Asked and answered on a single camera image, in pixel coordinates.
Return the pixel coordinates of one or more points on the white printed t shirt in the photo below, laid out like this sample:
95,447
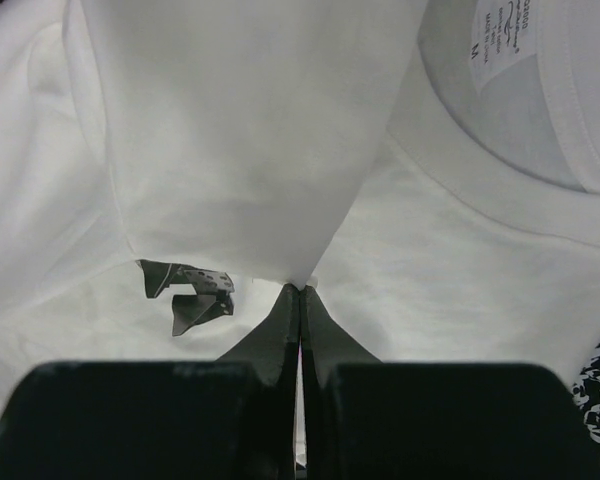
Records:
432,168

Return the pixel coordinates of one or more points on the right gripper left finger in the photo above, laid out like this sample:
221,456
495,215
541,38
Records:
232,418

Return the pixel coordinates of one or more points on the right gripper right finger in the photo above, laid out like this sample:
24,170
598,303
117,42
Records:
366,419

